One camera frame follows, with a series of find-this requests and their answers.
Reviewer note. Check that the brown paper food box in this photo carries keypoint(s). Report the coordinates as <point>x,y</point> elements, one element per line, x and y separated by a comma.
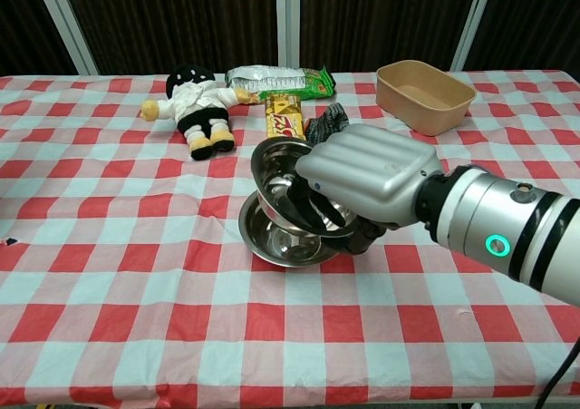
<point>423,94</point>

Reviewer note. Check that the dark ribbed partition panel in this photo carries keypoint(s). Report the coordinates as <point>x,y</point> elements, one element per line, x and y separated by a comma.
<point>22,28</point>
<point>380,19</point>
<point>534,19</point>
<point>181,19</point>

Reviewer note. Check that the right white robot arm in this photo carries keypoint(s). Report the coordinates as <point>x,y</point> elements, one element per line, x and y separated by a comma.
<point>503,209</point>

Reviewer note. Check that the red white checked tablecloth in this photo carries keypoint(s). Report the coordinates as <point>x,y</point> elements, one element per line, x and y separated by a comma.
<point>181,327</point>

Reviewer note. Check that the stainless steel bowl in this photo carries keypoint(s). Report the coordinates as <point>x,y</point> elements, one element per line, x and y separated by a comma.
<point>272,241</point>
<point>276,173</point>

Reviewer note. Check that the white partition frame post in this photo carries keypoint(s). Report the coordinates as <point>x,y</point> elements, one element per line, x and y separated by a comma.
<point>65,23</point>
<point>287,19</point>
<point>471,23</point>

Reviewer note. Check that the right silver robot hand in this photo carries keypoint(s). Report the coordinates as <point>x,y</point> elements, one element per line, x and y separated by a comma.
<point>371,168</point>

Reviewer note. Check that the black white plush doll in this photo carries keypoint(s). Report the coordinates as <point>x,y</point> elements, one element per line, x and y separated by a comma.
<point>197,103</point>

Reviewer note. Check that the green silver snack packet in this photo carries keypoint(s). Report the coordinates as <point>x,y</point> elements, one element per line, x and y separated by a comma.
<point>272,80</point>

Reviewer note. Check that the grey striped sock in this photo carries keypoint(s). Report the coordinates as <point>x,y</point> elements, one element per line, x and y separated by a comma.
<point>328,121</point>

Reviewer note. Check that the yellow biscuit packet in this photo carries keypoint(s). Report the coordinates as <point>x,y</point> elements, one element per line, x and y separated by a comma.
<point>284,116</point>

